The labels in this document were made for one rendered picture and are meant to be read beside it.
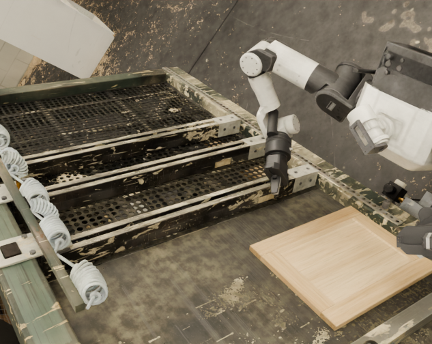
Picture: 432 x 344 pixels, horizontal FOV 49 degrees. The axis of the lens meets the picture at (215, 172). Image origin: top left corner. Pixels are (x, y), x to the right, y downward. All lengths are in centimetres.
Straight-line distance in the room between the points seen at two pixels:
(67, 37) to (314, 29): 256
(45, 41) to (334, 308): 412
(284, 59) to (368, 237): 67
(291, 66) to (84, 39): 378
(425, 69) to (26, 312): 113
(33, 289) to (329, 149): 215
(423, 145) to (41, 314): 102
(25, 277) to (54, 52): 391
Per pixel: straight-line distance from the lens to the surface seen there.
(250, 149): 200
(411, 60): 134
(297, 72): 149
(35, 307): 123
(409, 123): 133
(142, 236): 150
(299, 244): 159
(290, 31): 357
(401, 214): 183
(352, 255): 161
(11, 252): 137
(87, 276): 112
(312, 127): 312
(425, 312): 148
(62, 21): 497
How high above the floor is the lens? 253
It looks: 47 degrees down
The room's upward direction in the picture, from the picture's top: 67 degrees counter-clockwise
